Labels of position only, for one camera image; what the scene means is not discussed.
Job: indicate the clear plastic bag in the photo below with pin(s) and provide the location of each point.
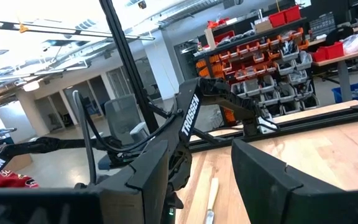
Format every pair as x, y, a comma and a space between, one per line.
354, 43

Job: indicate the black office chair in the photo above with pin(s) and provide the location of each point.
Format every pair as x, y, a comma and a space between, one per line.
339, 35

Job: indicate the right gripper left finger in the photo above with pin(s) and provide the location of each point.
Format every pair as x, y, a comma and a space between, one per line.
149, 186

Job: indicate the wooden workbench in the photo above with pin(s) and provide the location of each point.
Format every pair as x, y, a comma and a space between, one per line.
343, 81

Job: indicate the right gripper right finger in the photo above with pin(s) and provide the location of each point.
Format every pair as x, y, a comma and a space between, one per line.
259, 186

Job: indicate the blue storage bin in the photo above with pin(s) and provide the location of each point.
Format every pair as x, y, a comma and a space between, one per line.
343, 93

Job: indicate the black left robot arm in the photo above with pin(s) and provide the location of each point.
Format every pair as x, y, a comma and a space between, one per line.
190, 118

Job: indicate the red cloth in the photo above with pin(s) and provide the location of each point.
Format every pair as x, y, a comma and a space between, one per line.
8, 182

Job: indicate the cardboard box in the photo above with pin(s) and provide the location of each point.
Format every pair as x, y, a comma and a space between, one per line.
263, 26

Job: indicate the black small-parts drawer cabinet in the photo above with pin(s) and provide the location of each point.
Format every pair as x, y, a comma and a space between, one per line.
322, 25

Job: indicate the parts rack with bins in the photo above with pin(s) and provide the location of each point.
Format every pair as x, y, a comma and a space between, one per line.
259, 62

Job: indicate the red storage bin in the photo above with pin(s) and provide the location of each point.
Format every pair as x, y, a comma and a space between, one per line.
332, 50
277, 19
292, 14

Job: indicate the grey mesh office chair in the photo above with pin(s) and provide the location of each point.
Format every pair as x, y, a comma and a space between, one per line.
123, 115

